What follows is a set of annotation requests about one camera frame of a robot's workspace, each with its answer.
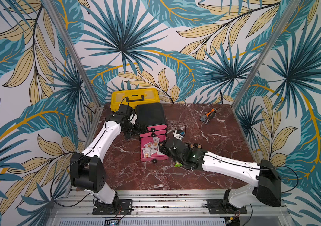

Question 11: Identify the black drawer cabinet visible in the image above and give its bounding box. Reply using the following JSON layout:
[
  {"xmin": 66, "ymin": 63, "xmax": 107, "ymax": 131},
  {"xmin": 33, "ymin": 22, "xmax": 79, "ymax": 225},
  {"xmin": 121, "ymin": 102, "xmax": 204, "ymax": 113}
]
[{"xmin": 135, "ymin": 103, "xmax": 168, "ymax": 132}]

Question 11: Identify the pink top drawer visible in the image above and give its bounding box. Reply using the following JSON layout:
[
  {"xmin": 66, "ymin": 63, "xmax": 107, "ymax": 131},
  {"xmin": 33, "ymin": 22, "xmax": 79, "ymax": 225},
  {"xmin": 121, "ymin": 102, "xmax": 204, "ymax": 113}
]
[{"xmin": 147, "ymin": 124, "xmax": 168, "ymax": 133}]

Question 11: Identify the pink bottom drawer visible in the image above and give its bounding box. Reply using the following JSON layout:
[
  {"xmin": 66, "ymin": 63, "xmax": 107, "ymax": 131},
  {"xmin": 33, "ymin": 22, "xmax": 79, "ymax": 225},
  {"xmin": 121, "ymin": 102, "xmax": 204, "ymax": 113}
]
[{"xmin": 140, "ymin": 135, "xmax": 169, "ymax": 162}]

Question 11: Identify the white cookie packet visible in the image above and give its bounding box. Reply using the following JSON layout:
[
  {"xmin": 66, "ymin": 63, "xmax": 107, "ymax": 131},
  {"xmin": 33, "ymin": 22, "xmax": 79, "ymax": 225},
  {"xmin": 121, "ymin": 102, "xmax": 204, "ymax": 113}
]
[
  {"xmin": 150, "ymin": 147, "xmax": 158, "ymax": 156},
  {"xmin": 142, "ymin": 147, "xmax": 151, "ymax": 158},
  {"xmin": 153, "ymin": 137, "xmax": 160, "ymax": 147},
  {"xmin": 144, "ymin": 142, "xmax": 153, "ymax": 148}
]

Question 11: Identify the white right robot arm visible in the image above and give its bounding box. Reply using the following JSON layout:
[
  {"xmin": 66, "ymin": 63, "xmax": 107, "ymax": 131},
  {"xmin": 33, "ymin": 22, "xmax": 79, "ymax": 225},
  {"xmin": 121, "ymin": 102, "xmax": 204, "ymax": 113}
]
[{"xmin": 159, "ymin": 138, "xmax": 281, "ymax": 210}]

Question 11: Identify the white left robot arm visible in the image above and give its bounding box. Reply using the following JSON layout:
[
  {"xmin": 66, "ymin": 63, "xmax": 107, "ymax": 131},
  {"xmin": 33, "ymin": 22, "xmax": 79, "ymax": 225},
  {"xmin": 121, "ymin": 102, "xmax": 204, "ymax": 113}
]
[{"xmin": 70, "ymin": 104, "xmax": 140, "ymax": 205}]

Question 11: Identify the yellow black toolbox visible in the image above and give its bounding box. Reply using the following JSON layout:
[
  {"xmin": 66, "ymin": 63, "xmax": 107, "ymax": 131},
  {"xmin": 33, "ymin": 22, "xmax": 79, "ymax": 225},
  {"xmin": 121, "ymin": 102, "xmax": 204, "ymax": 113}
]
[{"xmin": 110, "ymin": 88, "xmax": 160, "ymax": 112}]

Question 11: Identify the orange adjustable wrench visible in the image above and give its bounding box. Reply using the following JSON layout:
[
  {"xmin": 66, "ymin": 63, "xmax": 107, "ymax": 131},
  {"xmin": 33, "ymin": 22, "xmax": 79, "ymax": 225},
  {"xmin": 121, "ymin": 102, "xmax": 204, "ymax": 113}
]
[{"xmin": 200, "ymin": 108, "xmax": 216, "ymax": 122}]

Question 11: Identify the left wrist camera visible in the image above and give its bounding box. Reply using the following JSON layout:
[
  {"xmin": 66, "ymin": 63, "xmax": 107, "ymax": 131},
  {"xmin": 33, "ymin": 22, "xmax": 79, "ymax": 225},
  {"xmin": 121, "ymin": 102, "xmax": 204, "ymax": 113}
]
[{"xmin": 129, "ymin": 114, "xmax": 138, "ymax": 125}]

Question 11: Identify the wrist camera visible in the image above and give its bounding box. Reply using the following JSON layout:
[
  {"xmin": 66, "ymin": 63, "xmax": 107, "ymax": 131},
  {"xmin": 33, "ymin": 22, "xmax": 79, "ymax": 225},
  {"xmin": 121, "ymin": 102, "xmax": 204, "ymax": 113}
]
[
  {"xmin": 129, "ymin": 114, "xmax": 138, "ymax": 125},
  {"xmin": 173, "ymin": 129, "xmax": 186, "ymax": 140}
]

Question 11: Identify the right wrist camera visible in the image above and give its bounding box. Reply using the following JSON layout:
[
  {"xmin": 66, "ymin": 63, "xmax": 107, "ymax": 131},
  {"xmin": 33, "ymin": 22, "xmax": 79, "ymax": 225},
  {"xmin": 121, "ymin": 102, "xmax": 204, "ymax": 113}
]
[{"xmin": 173, "ymin": 129, "xmax": 186, "ymax": 140}]

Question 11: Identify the aluminium front rail frame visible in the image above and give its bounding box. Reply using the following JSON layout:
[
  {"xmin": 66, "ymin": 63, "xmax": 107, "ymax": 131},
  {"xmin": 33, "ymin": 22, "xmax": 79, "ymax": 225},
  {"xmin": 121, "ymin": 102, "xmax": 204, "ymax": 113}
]
[{"xmin": 46, "ymin": 189, "xmax": 295, "ymax": 226}]

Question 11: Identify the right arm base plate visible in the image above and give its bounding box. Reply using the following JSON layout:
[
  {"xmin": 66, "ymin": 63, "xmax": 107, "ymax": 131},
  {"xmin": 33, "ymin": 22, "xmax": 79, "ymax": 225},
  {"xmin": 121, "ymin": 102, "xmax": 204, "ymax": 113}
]
[{"xmin": 204, "ymin": 199, "xmax": 248, "ymax": 216}]

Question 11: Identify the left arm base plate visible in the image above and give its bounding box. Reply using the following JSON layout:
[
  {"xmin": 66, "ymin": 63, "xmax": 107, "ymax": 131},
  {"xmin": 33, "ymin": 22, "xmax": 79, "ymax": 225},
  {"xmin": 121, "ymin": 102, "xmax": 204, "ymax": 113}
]
[{"xmin": 92, "ymin": 199, "xmax": 133, "ymax": 216}]

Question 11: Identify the left aluminium corner post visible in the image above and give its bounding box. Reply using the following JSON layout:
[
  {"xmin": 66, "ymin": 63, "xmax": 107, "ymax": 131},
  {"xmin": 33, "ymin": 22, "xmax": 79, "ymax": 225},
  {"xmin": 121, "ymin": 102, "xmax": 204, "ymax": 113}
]
[{"xmin": 43, "ymin": 0, "xmax": 102, "ymax": 111}]

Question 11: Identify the aluminium corner post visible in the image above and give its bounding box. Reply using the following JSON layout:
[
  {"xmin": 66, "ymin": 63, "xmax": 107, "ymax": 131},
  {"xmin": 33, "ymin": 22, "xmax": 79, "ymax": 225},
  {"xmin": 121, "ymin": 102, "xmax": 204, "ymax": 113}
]
[
  {"xmin": 231, "ymin": 0, "xmax": 301, "ymax": 110},
  {"xmin": 43, "ymin": 0, "xmax": 102, "ymax": 111}
]

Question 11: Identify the right aluminium corner post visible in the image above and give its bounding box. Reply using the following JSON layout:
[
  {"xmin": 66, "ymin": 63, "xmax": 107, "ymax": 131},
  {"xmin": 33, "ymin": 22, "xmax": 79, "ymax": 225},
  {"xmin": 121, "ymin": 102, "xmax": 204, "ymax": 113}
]
[{"xmin": 231, "ymin": 0, "xmax": 301, "ymax": 110}]

